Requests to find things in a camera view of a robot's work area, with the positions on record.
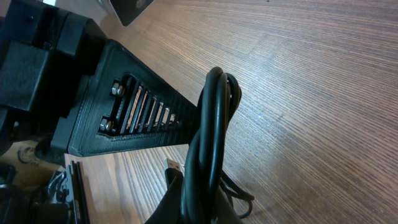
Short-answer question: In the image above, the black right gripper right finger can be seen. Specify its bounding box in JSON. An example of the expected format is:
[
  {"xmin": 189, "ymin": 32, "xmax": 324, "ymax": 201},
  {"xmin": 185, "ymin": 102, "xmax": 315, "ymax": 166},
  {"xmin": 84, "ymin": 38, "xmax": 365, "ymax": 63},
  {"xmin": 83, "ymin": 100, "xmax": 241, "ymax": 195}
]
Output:
[{"xmin": 146, "ymin": 169, "xmax": 242, "ymax": 224}]

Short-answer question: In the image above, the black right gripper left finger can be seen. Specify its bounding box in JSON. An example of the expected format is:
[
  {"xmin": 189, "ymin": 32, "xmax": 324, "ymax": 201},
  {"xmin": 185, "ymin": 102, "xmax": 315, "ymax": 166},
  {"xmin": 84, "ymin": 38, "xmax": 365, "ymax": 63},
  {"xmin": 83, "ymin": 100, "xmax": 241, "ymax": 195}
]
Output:
[{"xmin": 51, "ymin": 40, "xmax": 200, "ymax": 157}]

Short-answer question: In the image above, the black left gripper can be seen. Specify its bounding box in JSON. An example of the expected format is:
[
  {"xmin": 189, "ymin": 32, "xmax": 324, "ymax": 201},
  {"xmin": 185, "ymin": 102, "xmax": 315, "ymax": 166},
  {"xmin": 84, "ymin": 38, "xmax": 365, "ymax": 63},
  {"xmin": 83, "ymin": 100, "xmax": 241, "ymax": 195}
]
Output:
[{"xmin": 1, "ymin": 1, "xmax": 107, "ymax": 153}]

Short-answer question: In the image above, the black cable bundle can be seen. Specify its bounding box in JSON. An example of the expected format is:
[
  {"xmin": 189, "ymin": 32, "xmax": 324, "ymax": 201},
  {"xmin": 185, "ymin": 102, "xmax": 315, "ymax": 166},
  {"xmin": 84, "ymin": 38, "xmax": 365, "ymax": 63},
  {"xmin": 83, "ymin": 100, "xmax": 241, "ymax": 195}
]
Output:
[{"xmin": 164, "ymin": 66, "xmax": 255, "ymax": 224}]

